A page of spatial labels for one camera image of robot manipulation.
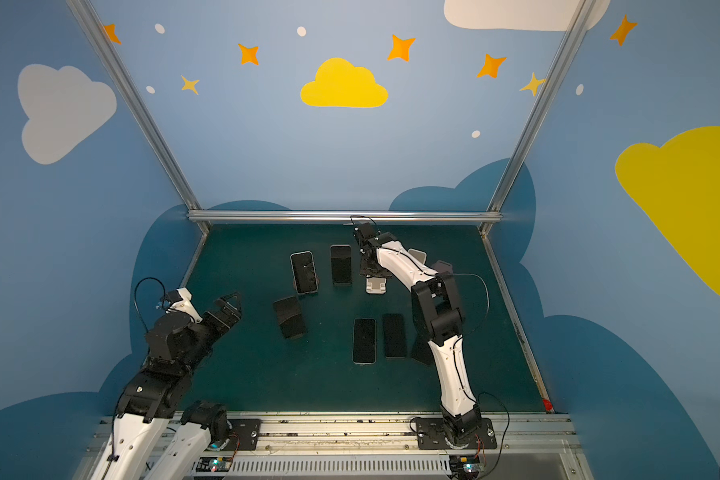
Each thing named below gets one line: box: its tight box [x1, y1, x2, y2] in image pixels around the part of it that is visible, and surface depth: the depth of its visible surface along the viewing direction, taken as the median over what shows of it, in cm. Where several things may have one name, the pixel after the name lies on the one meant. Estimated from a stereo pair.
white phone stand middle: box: [366, 277, 387, 294], surface depth 103 cm
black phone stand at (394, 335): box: [383, 313, 407, 358], surface depth 94 cm
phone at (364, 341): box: [353, 318, 376, 365], surface depth 93 cm
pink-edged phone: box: [330, 244, 352, 287], surface depth 98 cm
